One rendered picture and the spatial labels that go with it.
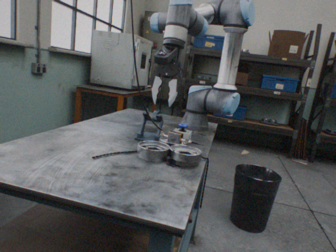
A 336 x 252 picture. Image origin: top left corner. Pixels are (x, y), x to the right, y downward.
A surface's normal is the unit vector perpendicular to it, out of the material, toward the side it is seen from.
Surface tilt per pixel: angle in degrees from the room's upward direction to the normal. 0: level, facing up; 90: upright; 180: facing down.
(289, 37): 91
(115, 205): 0
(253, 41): 90
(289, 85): 90
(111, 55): 90
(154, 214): 0
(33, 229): 0
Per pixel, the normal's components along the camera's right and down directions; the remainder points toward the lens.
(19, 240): 0.14, -0.97
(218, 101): -0.57, 0.12
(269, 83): -0.23, 0.17
